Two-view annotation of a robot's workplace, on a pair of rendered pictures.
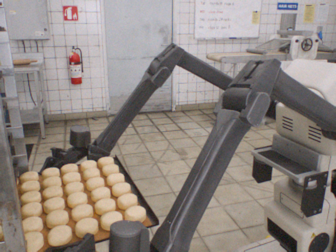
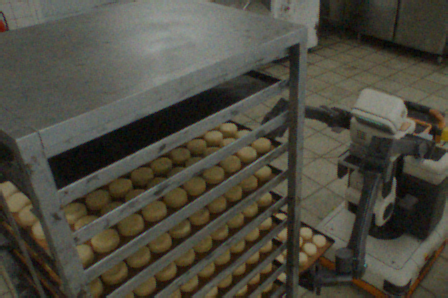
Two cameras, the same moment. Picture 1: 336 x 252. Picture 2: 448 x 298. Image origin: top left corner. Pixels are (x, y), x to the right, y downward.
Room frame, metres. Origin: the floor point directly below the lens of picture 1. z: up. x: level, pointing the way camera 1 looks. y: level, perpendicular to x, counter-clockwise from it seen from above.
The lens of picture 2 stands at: (-0.39, 0.76, 2.12)
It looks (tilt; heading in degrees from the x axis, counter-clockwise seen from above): 32 degrees down; 334
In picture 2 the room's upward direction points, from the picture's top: straight up
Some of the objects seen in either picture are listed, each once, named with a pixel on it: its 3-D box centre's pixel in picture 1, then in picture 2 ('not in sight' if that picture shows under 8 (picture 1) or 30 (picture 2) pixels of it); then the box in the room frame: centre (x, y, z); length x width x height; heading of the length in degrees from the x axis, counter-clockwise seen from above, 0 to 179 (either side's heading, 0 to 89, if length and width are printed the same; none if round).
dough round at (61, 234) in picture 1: (60, 235); not in sight; (0.56, 0.23, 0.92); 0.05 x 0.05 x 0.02
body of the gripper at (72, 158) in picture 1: (65, 159); not in sight; (0.97, 0.35, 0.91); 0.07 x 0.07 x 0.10; 68
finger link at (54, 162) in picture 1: (51, 171); not in sight; (0.90, 0.38, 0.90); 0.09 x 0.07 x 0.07; 158
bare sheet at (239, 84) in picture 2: not in sight; (131, 102); (0.55, 0.65, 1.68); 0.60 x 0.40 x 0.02; 113
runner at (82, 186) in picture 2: not in sight; (192, 127); (0.37, 0.57, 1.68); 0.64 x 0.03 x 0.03; 113
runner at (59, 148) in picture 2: not in sight; (187, 86); (0.37, 0.57, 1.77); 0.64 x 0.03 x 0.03; 113
